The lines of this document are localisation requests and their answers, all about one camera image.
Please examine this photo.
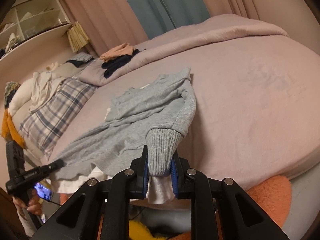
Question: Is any blue curtain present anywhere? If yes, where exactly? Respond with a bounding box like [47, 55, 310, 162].
[114, 0, 210, 39]

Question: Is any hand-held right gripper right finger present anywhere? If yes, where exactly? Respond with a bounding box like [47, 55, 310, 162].
[170, 150, 277, 240]

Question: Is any peach garment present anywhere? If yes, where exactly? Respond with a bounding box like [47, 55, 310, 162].
[99, 42, 135, 62]

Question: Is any white wall shelf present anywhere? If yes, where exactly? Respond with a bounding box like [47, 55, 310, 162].
[0, 0, 73, 60]

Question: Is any pink folded blanket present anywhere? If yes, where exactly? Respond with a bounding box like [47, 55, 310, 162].
[80, 14, 290, 87]

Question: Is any smartphone with lit screen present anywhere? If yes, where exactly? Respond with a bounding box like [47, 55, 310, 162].
[34, 182, 54, 202]

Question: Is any orange fluffy cushion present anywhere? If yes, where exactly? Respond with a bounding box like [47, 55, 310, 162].
[244, 175, 293, 230]

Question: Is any cream pillow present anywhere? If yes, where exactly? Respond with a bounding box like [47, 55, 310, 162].
[10, 81, 34, 117]

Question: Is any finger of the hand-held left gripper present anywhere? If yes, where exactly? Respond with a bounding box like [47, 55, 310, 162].
[47, 159, 65, 172]

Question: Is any dark navy garment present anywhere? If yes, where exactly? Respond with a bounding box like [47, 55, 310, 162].
[101, 48, 147, 78]

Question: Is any yellow fluffy cloth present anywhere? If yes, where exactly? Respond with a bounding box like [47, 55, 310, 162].
[129, 220, 160, 240]

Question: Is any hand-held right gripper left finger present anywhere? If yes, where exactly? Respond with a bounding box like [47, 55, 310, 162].
[37, 145, 149, 240]

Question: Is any small blue plaid pillow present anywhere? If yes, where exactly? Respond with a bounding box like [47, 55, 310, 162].
[65, 52, 93, 68]

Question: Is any person's left hand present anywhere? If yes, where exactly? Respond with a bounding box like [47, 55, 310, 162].
[12, 194, 42, 215]

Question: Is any large plaid pillow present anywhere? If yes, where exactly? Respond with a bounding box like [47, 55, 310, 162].
[19, 79, 97, 159]

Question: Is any white clothes pile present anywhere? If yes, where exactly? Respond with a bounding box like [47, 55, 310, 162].
[29, 62, 65, 113]

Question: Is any person's left forearm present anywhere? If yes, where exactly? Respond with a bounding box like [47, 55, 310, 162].
[16, 211, 43, 238]

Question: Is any beige pillow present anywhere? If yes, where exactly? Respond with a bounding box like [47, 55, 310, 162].
[54, 62, 83, 80]

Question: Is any yellow striped hanging cloth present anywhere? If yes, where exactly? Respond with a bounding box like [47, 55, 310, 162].
[66, 21, 90, 53]

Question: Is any floral patterned cloth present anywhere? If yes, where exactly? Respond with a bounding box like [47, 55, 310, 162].
[4, 81, 21, 105]

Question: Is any grey printed sweatshirt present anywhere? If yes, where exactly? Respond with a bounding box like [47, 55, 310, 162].
[49, 67, 198, 205]

